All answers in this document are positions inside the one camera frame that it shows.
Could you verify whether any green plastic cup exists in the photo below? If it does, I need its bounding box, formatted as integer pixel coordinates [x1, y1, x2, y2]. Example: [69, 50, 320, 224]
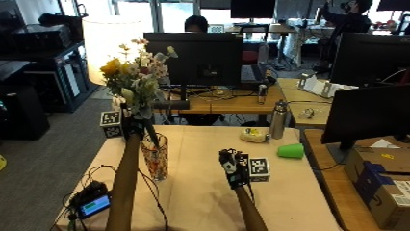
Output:
[276, 142, 306, 160]

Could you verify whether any silver can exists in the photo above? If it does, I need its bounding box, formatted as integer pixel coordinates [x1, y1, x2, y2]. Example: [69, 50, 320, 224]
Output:
[256, 84, 269, 105]

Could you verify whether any white floor lamp shade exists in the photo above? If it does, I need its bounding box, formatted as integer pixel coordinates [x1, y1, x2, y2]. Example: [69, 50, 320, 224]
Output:
[81, 15, 149, 87]

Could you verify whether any steel water bottle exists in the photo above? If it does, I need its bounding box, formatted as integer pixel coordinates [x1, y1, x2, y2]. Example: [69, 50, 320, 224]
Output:
[269, 99, 290, 141]

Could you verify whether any cardboard box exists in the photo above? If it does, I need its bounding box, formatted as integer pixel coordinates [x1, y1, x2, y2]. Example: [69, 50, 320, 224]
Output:
[342, 145, 410, 231]

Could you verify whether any artificial flower bouquet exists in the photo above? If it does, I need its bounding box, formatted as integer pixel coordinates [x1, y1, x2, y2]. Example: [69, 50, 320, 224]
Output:
[99, 37, 180, 149]

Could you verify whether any yellow white tape roll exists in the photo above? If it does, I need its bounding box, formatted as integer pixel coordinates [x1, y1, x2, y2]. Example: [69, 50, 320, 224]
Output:
[238, 127, 272, 143]

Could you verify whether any patterned glass vase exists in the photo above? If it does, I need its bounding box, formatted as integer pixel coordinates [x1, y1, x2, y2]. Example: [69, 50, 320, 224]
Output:
[140, 132, 171, 183]

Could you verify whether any glove marker cube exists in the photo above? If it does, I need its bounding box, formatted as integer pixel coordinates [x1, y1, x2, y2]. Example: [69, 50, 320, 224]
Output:
[99, 110, 124, 139]
[248, 156, 272, 183]

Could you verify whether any black shelf cabinet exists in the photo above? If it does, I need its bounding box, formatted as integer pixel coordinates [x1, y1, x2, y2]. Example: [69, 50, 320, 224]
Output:
[0, 23, 100, 114]

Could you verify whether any right glove marker cube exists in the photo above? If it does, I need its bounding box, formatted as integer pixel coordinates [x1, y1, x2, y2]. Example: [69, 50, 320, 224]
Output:
[248, 156, 272, 183]

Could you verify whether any wooden desk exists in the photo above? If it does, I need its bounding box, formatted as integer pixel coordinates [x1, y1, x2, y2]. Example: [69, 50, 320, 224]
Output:
[157, 84, 288, 116]

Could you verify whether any white desk organizer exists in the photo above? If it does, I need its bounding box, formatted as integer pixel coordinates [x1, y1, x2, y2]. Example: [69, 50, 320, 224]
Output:
[296, 72, 360, 99]

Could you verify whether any large black computer monitor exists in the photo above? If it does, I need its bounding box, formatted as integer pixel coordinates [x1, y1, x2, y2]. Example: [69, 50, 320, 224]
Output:
[329, 32, 410, 89]

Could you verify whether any left glove marker cube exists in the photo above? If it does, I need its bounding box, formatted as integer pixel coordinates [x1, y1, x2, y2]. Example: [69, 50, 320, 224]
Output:
[99, 110, 124, 139]

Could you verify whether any person's right hand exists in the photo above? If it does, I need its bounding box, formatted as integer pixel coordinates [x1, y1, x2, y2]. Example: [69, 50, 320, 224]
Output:
[218, 148, 252, 191]

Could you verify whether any black monitor with stand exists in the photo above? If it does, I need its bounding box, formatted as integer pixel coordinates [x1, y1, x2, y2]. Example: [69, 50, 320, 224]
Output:
[321, 84, 410, 166]

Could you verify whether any black device with screen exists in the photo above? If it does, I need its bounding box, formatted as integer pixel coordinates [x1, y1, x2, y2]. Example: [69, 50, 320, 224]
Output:
[68, 180, 113, 221]

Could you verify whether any beige tablecloth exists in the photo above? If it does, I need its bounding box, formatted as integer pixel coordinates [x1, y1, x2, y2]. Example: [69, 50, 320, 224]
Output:
[53, 124, 344, 231]

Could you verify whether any person's left hand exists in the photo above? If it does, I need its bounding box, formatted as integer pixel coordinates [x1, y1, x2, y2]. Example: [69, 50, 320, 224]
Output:
[120, 103, 149, 141]

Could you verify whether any black cable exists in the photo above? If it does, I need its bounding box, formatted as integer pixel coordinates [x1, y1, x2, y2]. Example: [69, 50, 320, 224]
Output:
[51, 164, 171, 231]

